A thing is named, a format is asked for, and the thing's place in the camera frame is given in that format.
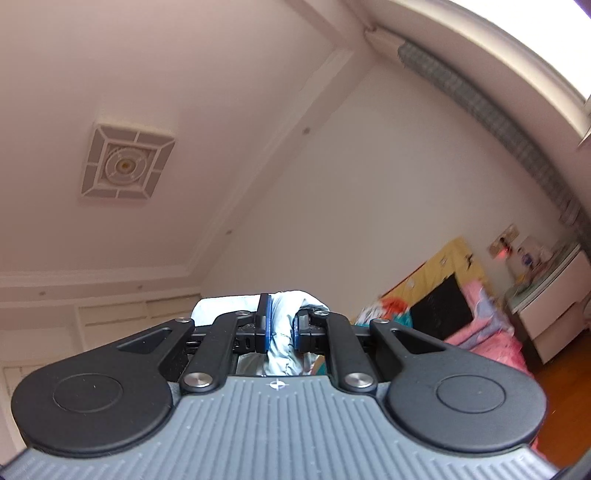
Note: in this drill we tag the orange and teal quilt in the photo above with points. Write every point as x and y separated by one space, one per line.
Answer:
392 311

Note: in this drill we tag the black cloth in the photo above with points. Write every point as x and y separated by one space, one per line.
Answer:
441 307

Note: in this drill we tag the grey checked curtain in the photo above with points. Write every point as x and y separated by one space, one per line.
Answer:
496 124

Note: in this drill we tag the cluttered small containers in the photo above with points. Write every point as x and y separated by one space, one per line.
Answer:
531 256

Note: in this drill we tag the pink floral quilt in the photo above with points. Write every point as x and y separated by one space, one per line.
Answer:
491 323

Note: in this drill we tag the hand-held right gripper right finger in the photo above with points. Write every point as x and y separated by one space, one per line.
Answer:
300 338

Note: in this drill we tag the square white ceiling light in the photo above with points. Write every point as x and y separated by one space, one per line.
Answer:
127 164

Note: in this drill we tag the white built-in wardrobe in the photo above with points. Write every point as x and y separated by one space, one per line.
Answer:
69 318

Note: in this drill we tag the wall socket panel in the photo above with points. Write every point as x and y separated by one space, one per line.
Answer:
504 240

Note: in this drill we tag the bright window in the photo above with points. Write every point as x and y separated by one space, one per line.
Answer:
531 32

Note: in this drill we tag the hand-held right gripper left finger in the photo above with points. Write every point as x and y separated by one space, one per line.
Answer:
264 325

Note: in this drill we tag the light blue down jacket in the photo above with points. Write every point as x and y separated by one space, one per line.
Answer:
280 330

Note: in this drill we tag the white nightstand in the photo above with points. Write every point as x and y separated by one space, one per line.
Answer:
549 304

